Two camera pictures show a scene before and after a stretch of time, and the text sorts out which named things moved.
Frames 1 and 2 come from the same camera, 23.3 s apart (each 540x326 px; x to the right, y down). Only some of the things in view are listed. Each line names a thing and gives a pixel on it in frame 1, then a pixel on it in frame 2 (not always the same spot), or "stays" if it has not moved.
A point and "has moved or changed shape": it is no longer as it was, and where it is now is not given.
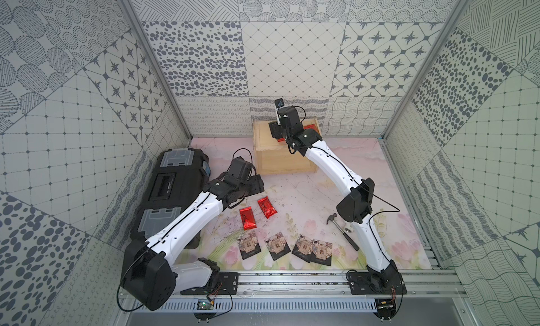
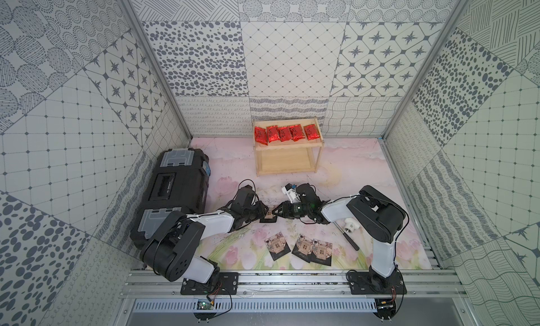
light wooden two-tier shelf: [273, 157] stays
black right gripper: [274, 128] to [285, 209]
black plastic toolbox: [177, 178] stays
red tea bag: [267, 206] has moved or changed shape
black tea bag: [277, 246] stays
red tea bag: [247, 218] has moved or changed shape
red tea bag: [312, 126] stays
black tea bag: [321, 252] stays
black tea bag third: [303, 247] stays
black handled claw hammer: [351, 242] stays
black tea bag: [248, 244] to [268, 218]
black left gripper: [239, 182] to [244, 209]
